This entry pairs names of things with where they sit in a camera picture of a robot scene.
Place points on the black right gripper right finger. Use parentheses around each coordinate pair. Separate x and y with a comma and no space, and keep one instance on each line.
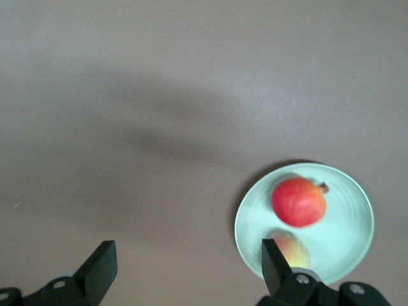
(277,280)

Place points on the red apple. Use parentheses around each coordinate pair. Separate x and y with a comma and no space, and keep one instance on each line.
(298,204)

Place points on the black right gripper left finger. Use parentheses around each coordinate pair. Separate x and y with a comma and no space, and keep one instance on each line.
(92,277)

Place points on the yellow pink peach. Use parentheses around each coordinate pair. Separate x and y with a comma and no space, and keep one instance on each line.
(296,252)

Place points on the light green plate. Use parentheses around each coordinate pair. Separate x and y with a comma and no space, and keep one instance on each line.
(344,229)

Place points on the brown table mat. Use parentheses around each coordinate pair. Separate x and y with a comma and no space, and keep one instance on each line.
(127,95)

